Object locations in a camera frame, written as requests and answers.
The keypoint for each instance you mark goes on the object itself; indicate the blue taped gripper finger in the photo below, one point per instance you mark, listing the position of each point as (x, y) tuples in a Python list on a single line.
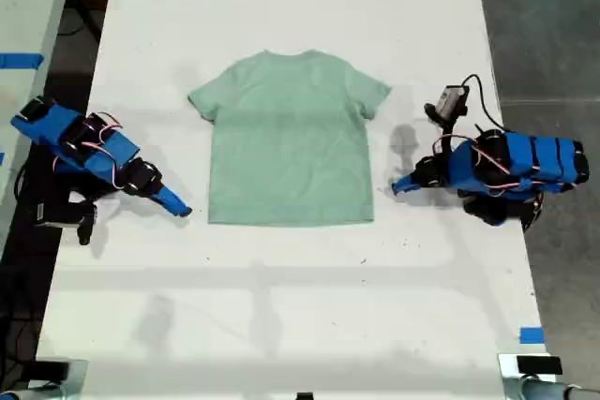
[(169, 208), (174, 196), (408, 187), (410, 178)]

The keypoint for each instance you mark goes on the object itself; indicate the pale green T-shirt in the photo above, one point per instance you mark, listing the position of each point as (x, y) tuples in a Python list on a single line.
[(288, 147)]

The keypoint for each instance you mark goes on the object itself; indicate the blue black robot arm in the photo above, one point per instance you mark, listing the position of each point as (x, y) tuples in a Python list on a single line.
[(525, 156), (49, 121)]

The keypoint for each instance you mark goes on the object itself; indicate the blue tape strip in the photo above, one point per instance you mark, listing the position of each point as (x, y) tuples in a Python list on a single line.
[(532, 335), (21, 60)]

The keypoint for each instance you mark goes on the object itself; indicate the small black box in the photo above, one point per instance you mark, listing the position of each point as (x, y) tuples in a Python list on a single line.
[(539, 365), (52, 369)]

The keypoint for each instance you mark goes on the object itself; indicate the white side table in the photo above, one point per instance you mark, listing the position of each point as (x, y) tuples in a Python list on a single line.
[(28, 6)]

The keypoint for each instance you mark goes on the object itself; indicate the small black clip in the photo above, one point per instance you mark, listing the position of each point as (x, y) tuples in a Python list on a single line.
[(304, 396)]

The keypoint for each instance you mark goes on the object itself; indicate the black camera stalk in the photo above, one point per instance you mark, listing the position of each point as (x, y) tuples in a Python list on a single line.
[(445, 130), (85, 229)]

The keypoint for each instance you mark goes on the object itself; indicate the black camera box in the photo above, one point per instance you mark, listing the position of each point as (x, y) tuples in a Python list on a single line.
[(44, 213), (451, 101)]

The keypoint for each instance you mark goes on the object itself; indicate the metal table bracket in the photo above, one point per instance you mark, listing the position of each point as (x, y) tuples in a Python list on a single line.
[(77, 379), (508, 379)]

